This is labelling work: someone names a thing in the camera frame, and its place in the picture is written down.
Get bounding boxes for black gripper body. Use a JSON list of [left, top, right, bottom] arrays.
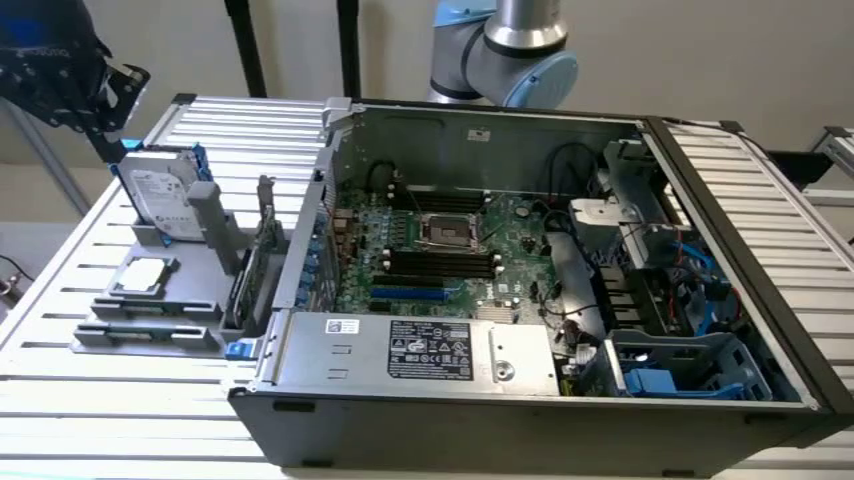
[[0, 0, 112, 133]]

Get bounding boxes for silver CPU chip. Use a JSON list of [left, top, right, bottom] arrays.
[[109, 256, 184, 299]]

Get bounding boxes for black RAM slot bank short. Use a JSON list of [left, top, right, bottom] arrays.
[[404, 188, 486, 214]]

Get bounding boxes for black expansion slot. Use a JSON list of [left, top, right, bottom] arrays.
[[370, 274, 448, 289]]

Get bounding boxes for black RAM slot bank long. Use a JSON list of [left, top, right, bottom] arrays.
[[384, 248, 500, 277]]

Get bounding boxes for blue expansion slot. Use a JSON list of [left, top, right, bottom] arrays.
[[368, 286, 447, 302]]

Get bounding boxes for black stand pole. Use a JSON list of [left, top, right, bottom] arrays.
[[221, 0, 270, 99], [335, 0, 363, 99]]

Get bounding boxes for grey metal stand leg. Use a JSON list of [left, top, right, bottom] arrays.
[[0, 97, 91, 217]]

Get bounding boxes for blue disk carrier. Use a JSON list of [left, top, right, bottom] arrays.
[[121, 139, 213, 202]]

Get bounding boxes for silver hard disk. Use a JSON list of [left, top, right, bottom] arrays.
[[119, 151, 205, 246]]

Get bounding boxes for green graphics card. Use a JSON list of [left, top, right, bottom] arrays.
[[225, 173, 283, 332]]

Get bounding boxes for grey parts rack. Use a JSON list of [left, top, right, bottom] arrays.
[[69, 181, 290, 357]]

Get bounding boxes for green motherboard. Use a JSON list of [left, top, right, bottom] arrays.
[[331, 187, 575, 341]]

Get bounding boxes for silver power supply with label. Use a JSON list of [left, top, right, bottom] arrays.
[[249, 311, 562, 399]]

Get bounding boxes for metal disk bay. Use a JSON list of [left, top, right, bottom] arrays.
[[566, 139, 697, 274]]

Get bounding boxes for black open PC case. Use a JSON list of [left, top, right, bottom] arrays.
[[224, 97, 854, 472]]

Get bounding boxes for black fan shroud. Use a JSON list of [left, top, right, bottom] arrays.
[[591, 263, 699, 344]]

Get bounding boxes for grey disk cage blue clips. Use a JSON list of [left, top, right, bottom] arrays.
[[598, 327, 783, 402]]

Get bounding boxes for short black cable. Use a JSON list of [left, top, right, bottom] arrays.
[[364, 159, 396, 190]]

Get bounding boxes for thin black floor cable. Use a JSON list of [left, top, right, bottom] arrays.
[[0, 253, 36, 303]]

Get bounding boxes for CPU socket metal frame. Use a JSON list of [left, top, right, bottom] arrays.
[[412, 211, 486, 251]]

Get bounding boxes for black looped cable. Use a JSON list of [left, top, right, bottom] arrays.
[[544, 141, 603, 202]]

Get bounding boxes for grey plastic air duct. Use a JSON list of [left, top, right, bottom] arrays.
[[544, 231, 610, 342]]

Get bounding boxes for blue wire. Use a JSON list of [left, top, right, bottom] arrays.
[[671, 238, 743, 324]]

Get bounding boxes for aluminium profile frame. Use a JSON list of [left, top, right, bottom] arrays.
[[798, 126, 854, 207]]

